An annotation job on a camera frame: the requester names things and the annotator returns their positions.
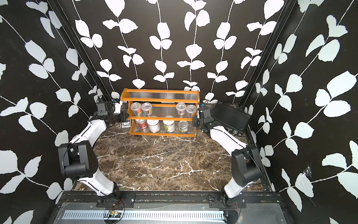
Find orange wooden glass shelf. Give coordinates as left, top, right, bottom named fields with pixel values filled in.
left=120, top=88, right=200, bottom=137

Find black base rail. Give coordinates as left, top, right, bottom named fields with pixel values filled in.
left=55, top=191, right=286, bottom=209

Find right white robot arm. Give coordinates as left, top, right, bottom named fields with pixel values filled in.
left=193, top=106, right=263, bottom=201

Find black hard case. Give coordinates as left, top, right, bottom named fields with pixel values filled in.
left=211, top=102, right=251, bottom=134

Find red tomato seed jar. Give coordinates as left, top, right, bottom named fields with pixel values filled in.
left=135, top=119, right=148, bottom=132

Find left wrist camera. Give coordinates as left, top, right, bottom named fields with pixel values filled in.
left=96, top=101, right=115, bottom=116

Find small green circuit board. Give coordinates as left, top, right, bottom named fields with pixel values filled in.
left=108, top=211, right=122, bottom=219

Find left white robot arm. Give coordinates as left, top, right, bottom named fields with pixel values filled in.
left=58, top=100, right=129, bottom=199

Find white label seed jar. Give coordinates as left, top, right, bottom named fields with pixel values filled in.
left=146, top=119, right=160, bottom=133

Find green label seed jar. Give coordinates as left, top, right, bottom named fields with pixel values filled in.
left=163, top=120, right=175, bottom=133

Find clear seed jar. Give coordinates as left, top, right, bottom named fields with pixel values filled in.
left=141, top=102, right=153, bottom=116
left=176, top=103, right=186, bottom=116
left=131, top=102, right=142, bottom=116
left=186, top=105, right=197, bottom=118

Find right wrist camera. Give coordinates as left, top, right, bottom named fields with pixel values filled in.
left=198, top=106, right=212, bottom=119

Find white slotted cable duct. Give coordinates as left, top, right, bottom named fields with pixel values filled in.
left=60, top=210, right=225, bottom=222

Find multicolour label seed jar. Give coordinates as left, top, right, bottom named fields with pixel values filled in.
left=178, top=121, right=189, bottom=133

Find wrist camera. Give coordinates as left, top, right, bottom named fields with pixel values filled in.
left=96, top=101, right=115, bottom=116
left=198, top=106, right=212, bottom=119

